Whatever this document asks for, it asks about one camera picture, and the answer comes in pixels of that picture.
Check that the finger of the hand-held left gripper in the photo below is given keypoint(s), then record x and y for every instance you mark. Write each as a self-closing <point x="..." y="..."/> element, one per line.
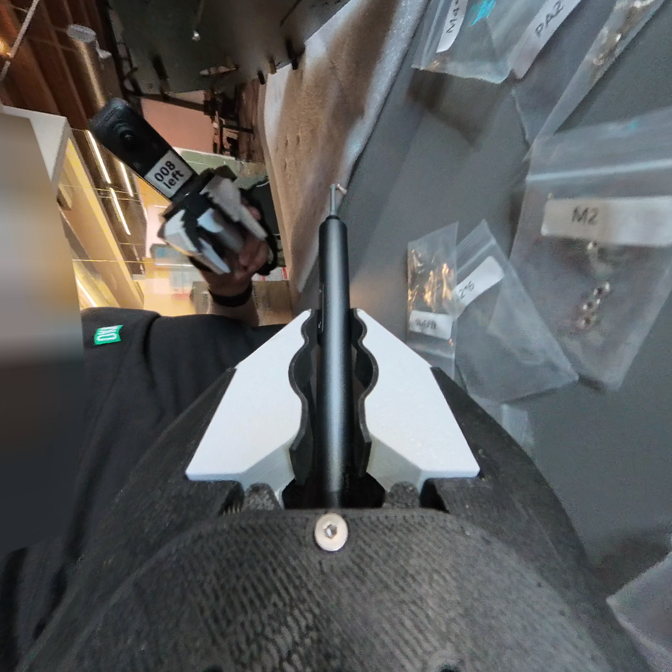
<point x="194" y="241"/>
<point x="236" y="207"/>

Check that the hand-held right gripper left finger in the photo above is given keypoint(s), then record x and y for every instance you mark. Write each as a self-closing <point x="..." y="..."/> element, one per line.
<point x="252" y="420"/>

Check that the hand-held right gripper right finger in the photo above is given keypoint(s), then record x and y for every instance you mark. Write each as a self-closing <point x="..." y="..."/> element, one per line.
<point x="420" y="425"/>

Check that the black screwdriver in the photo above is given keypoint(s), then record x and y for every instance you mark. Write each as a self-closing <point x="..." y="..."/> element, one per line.
<point x="333" y="341"/>

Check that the blue hobby robot arm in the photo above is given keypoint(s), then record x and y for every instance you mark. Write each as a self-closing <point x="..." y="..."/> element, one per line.
<point x="183" y="31"/>

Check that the person's left forearm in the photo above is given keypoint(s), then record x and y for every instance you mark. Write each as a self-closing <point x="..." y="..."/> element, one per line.
<point x="236" y="317"/>

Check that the person's left hand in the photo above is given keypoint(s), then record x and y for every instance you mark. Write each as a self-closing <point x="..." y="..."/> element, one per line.
<point x="249" y="262"/>

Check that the black wristband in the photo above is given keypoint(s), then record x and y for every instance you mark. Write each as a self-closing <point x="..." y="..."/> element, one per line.
<point x="229" y="299"/>

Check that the person's black shirt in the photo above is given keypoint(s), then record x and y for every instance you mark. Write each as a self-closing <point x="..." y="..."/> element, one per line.
<point x="157" y="393"/>

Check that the white foam sheet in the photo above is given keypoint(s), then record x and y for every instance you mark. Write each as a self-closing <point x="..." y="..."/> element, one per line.
<point x="325" y="105"/>

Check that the scattered clear screw bags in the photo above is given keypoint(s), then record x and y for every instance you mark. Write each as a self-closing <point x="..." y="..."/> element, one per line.
<point x="603" y="262"/>

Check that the silver ceiling duct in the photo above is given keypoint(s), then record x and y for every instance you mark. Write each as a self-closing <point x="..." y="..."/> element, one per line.
<point x="86" y="57"/>

